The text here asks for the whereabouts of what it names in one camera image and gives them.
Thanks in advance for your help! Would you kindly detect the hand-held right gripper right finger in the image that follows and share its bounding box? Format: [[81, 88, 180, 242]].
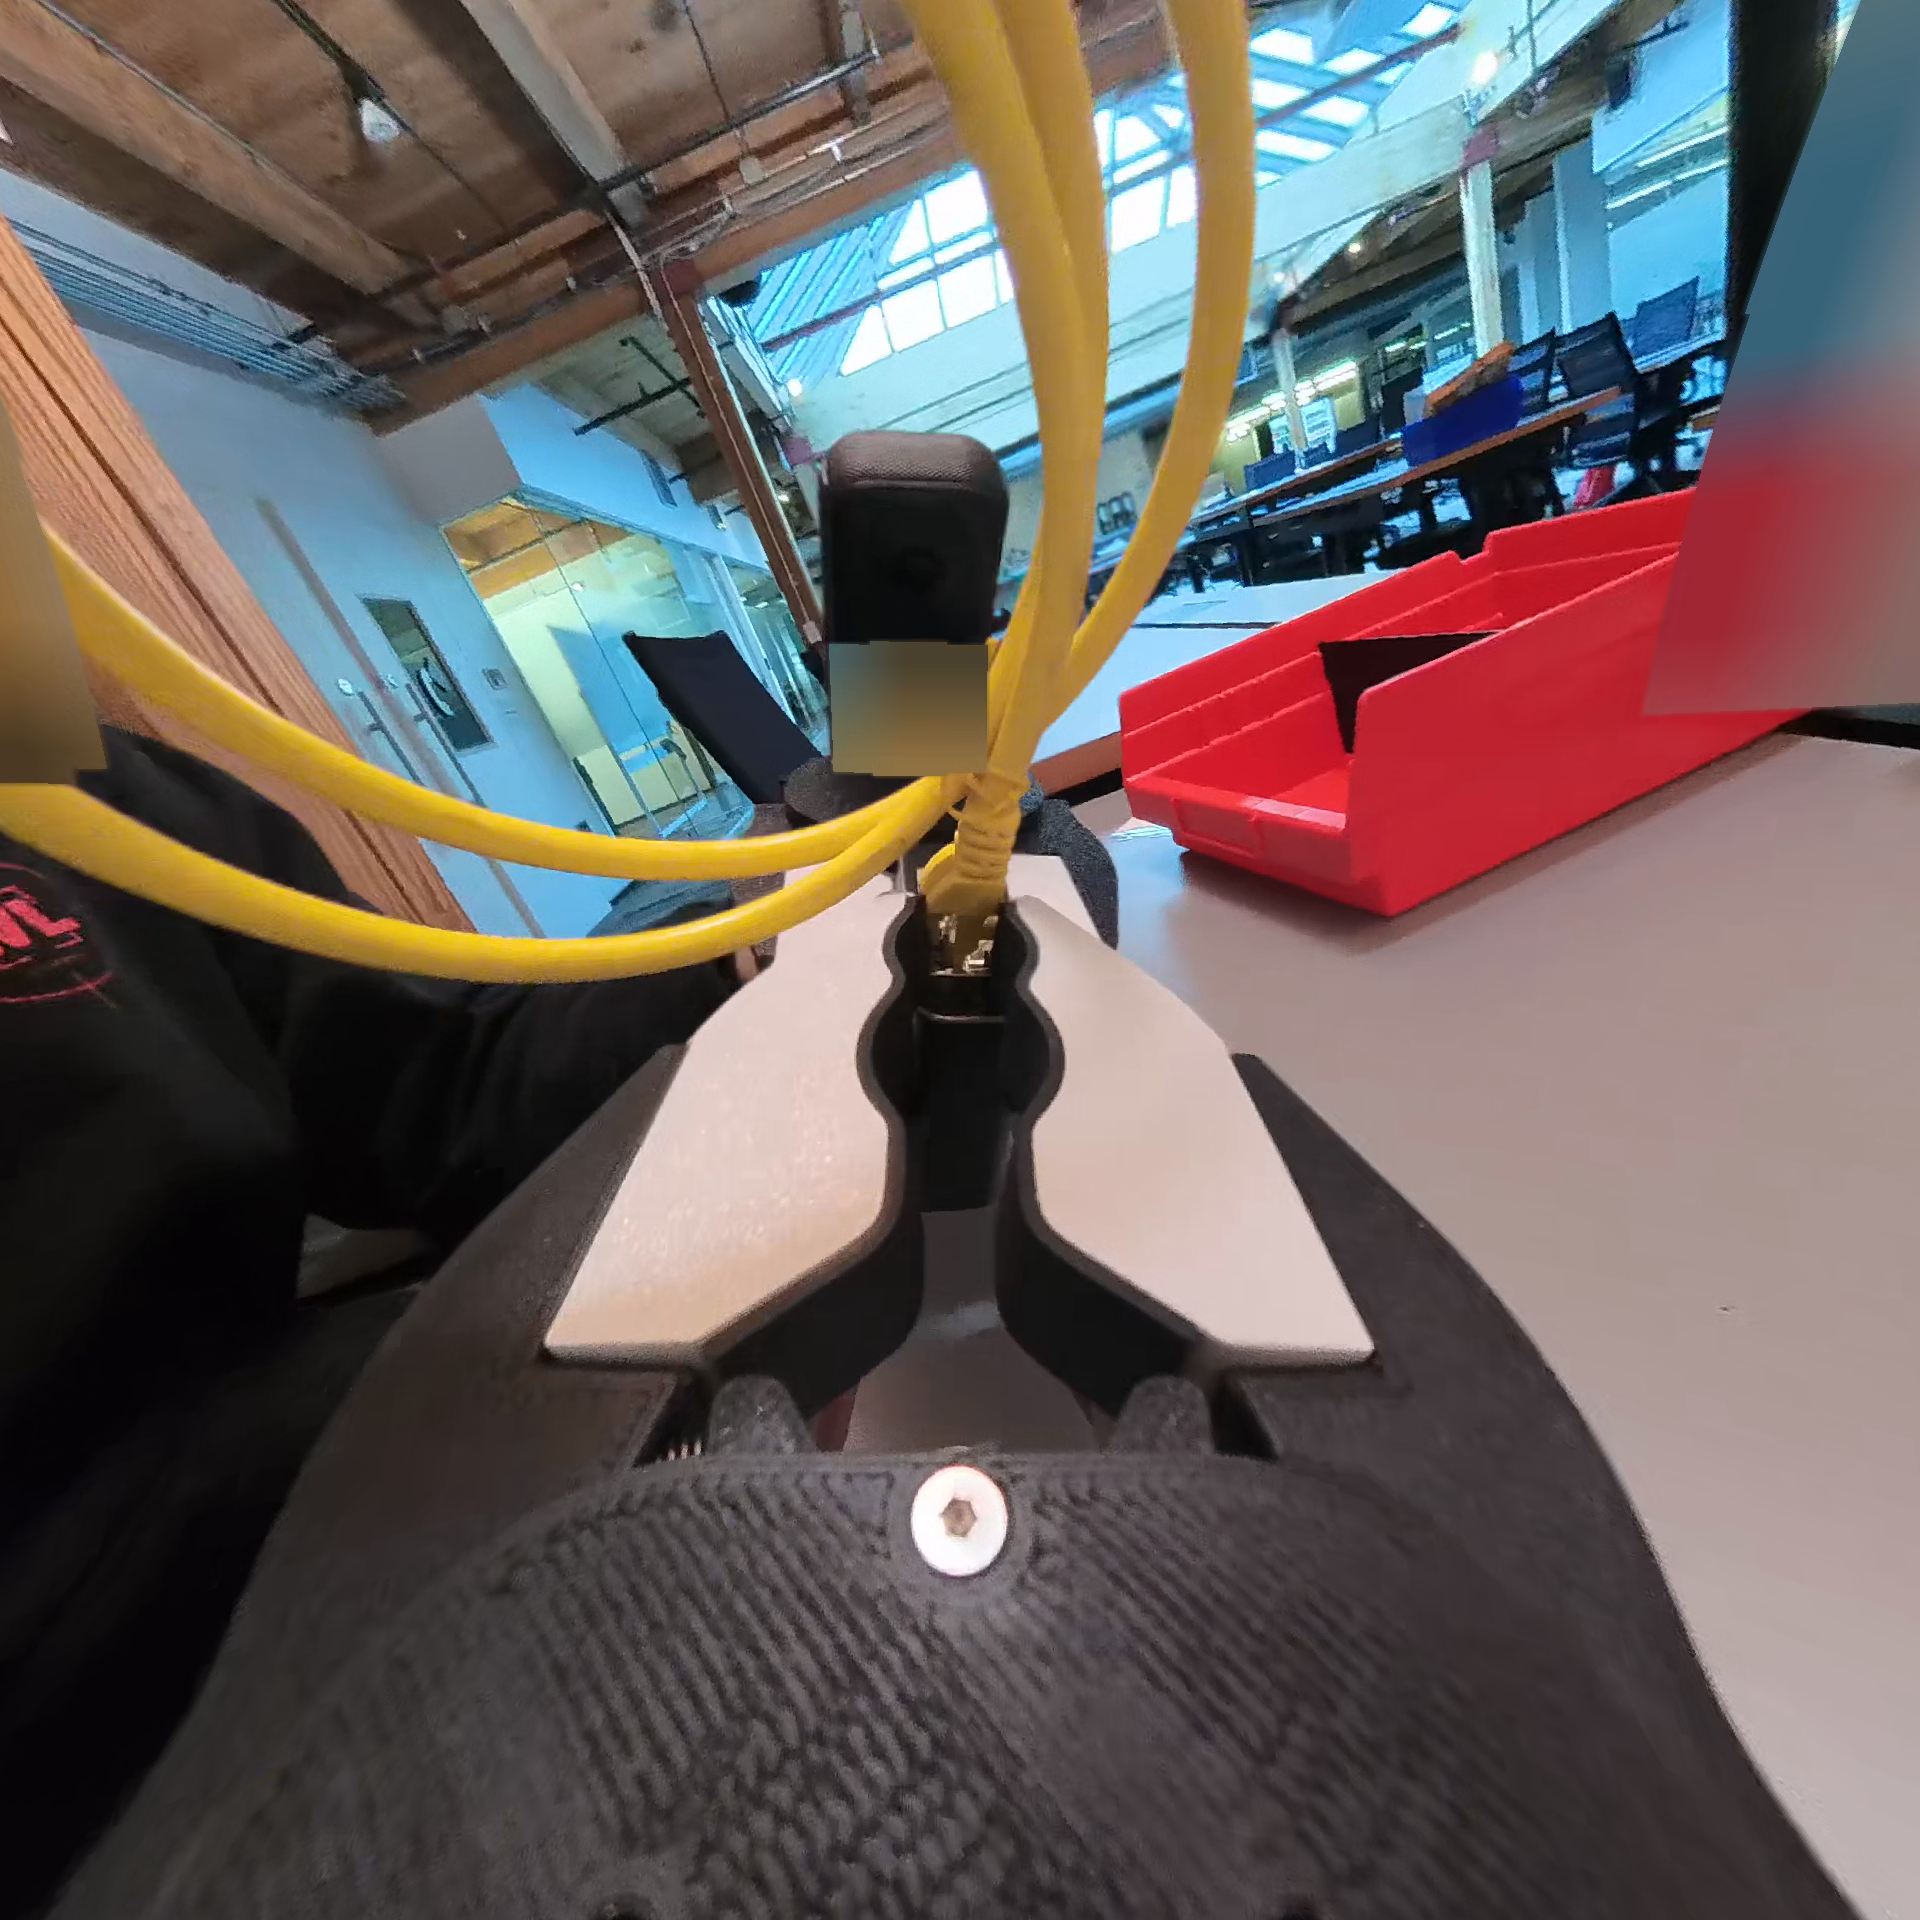
[[995, 896, 1377, 1418]]

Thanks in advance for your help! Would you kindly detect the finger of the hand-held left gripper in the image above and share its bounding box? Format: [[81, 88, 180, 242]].
[[731, 856, 907, 985], [1007, 851, 1100, 944]]

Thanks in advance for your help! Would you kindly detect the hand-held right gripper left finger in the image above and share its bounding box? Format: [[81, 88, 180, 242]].
[[541, 896, 924, 1410]]

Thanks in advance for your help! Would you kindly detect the yellow ethernet cable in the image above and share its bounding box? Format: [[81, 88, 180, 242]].
[[0, 0, 1254, 985]]

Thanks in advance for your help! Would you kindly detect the black ethernet splitter box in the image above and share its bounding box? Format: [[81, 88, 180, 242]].
[[897, 960, 1043, 1209]]

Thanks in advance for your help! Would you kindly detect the wooden support column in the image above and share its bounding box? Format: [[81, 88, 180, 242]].
[[658, 265, 826, 637]]

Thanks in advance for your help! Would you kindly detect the black office chair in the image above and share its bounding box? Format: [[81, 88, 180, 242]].
[[619, 625, 826, 813]]

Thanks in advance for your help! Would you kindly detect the skylight window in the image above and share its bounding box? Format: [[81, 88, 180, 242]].
[[745, 0, 1470, 373]]

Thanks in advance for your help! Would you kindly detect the red plastic bin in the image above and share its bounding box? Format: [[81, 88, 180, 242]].
[[1118, 488, 1801, 920]]

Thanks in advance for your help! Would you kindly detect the person's black hoodie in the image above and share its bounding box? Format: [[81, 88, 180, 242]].
[[0, 724, 392, 1920]]

